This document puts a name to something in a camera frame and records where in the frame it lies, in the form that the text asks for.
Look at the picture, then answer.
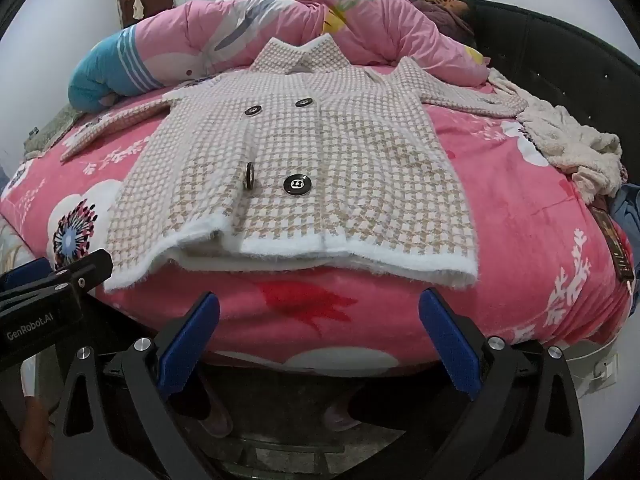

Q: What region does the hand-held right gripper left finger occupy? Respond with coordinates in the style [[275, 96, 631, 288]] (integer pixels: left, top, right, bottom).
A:
[[52, 291, 222, 480]]

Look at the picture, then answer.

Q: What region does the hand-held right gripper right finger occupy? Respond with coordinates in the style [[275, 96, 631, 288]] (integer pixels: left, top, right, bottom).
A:
[[415, 287, 586, 480]]

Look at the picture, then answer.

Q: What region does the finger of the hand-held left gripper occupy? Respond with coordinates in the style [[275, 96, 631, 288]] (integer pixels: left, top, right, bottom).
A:
[[0, 259, 53, 291], [50, 249, 115, 295]]

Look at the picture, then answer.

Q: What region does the beige white checkered blanket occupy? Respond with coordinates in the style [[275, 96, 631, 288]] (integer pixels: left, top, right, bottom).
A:
[[60, 32, 528, 293]]

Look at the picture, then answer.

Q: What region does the pink slipper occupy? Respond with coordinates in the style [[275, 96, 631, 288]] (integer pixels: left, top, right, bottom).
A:
[[197, 385, 234, 438]]

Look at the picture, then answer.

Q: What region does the pink floral bed sheet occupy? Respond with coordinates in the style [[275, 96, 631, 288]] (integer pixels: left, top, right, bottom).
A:
[[0, 65, 636, 376]]

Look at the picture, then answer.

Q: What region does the green patterned cushion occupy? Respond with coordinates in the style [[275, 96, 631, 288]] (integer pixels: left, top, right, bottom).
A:
[[22, 105, 88, 158]]

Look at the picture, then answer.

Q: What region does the brown patterned belt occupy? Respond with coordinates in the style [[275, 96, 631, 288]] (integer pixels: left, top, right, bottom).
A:
[[590, 202, 638, 286]]

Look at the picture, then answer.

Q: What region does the blue cloth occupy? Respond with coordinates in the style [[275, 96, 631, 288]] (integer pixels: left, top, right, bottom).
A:
[[610, 182, 640, 241]]

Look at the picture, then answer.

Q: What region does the cream fuzzy cloth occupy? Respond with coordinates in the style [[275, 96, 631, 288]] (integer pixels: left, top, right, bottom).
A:
[[487, 67, 623, 198]]

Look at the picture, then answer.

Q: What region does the black padded headboard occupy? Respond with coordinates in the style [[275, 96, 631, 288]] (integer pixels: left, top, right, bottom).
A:
[[457, 0, 640, 186]]

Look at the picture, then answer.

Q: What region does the pink printed quilt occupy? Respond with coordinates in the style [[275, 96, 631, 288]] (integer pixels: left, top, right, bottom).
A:
[[67, 0, 488, 111]]

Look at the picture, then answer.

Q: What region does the white wall socket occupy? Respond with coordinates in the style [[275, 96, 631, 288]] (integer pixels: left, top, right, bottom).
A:
[[592, 352, 618, 378]]

